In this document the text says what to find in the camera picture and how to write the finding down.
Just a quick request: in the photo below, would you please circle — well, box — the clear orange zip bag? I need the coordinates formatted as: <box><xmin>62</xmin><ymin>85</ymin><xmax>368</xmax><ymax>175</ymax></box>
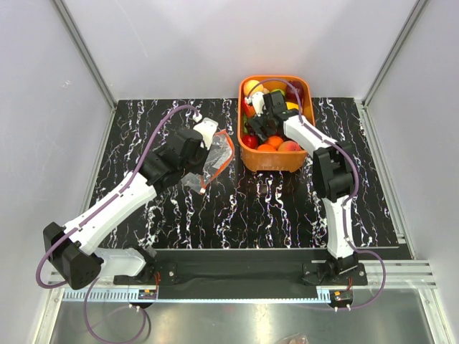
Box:
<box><xmin>181</xmin><ymin>130</ymin><xmax>235</xmax><ymax>194</ymax></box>

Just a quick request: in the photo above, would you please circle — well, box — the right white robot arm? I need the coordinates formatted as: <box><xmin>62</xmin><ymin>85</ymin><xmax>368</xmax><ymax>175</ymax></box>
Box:
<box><xmin>245</xmin><ymin>91</ymin><xmax>359</xmax><ymax>284</ymax></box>

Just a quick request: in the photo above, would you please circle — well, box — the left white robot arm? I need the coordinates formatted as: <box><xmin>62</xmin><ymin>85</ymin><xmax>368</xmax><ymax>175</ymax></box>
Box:
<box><xmin>43</xmin><ymin>118</ymin><xmax>218</xmax><ymax>290</ymax></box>

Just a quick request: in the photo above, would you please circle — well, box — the yellow bell pepper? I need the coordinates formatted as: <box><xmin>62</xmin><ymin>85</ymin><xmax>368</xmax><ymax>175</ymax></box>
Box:
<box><xmin>286</xmin><ymin>102</ymin><xmax>299</xmax><ymax>110</ymax></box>

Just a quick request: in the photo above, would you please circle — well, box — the peach front fruit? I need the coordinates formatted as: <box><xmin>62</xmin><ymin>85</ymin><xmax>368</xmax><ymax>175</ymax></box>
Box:
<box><xmin>278</xmin><ymin>140</ymin><xmax>302</xmax><ymax>152</ymax></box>

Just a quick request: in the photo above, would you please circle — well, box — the peach fruit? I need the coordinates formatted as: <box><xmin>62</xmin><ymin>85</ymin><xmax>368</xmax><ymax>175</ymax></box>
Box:
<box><xmin>278</xmin><ymin>140</ymin><xmax>302</xmax><ymax>152</ymax></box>
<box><xmin>243</xmin><ymin>79</ymin><xmax>264</xmax><ymax>97</ymax></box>

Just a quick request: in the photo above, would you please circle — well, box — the dark red pomegranate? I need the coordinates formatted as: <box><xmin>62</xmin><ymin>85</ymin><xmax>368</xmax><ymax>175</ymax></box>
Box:
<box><xmin>285</xmin><ymin>80</ymin><xmax>304</xmax><ymax>104</ymax></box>

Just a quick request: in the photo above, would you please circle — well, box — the peach top fruit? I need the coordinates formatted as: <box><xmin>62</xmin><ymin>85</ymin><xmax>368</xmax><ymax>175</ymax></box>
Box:
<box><xmin>243</xmin><ymin>79</ymin><xmax>264</xmax><ymax>97</ymax></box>

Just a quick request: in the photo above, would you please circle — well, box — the orange plastic basket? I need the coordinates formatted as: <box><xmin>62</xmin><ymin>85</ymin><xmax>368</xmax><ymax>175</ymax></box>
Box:
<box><xmin>237</xmin><ymin>75</ymin><xmax>316</xmax><ymax>172</ymax></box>

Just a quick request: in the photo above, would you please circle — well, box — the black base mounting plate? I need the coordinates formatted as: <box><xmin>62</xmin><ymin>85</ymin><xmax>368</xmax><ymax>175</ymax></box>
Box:
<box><xmin>114</xmin><ymin>248</ymin><xmax>368</xmax><ymax>287</ymax></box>

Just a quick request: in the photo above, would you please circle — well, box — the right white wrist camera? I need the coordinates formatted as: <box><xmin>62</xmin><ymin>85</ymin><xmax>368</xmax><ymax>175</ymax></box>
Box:
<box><xmin>245</xmin><ymin>92</ymin><xmax>265</xmax><ymax>118</ymax></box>

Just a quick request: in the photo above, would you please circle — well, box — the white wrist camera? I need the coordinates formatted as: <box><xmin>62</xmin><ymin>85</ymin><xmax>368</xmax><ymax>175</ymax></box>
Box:
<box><xmin>193</xmin><ymin>118</ymin><xmax>218</xmax><ymax>151</ymax></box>
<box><xmin>245</xmin><ymin>92</ymin><xmax>265</xmax><ymax>118</ymax></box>

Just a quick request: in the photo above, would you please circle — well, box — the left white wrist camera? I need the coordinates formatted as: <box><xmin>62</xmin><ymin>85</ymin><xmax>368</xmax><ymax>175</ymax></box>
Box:
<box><xmin>193</xmin><ymin>118</ymin><xmax>218</xmax><ymax>151</ymax></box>

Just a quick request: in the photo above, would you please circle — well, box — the grey slotted cable duct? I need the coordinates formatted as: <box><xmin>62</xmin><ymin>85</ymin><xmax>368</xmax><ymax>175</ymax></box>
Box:
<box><xmin>62</xmin><ymin>287</ymin><xmax>332</xmax><ymax>304</ymax></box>

